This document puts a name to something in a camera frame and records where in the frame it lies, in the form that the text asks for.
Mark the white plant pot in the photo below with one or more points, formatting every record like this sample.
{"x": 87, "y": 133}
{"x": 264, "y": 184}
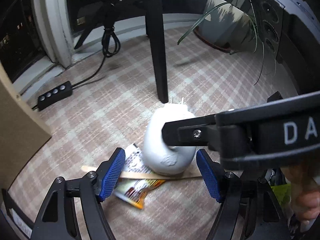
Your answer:
{"x": 226, "y": 28}

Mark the person hand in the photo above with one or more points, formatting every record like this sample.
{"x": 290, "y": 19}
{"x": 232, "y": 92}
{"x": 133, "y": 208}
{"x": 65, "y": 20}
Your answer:
{"x": 304, "y": 179}

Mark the black chair leg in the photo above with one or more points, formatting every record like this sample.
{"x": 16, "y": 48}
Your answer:
{"x": 155, "y": 32}

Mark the white stuffed plush ball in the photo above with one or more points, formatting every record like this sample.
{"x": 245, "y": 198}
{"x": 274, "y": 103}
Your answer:
{"x": 162, "y": 152}

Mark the black power strip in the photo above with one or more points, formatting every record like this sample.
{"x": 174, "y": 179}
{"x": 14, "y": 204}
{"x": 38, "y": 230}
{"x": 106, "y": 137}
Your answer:
{"x": 54, "y": 95}

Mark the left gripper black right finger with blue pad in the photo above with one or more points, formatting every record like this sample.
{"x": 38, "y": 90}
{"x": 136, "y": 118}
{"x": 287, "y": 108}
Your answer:
{"x": 248, "y": 196}

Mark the potted plant leaves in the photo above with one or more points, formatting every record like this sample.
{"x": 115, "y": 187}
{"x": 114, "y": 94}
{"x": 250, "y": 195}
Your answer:
{"x": 259, "y": 44}

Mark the grey speaker appliance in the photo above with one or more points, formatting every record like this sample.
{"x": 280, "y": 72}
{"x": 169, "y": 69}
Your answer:
{"x": 290, "y": 30}

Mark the brown cardboard box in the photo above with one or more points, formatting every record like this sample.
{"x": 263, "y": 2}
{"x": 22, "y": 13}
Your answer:
{"x": 23, "y": 132}

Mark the wooden stick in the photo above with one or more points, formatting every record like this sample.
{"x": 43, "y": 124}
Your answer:
{"x": 154, "y": 176}

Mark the yellow green plastic toy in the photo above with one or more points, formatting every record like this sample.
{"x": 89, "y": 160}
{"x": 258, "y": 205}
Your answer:
{"x": 282, "y": 194}

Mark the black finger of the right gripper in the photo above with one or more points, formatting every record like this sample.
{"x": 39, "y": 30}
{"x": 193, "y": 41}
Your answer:
{"x": 200, "y": 131}

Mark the orange snack wrapper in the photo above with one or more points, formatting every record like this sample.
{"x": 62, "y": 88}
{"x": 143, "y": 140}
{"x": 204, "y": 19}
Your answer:
{"x": 134, "y": 191}

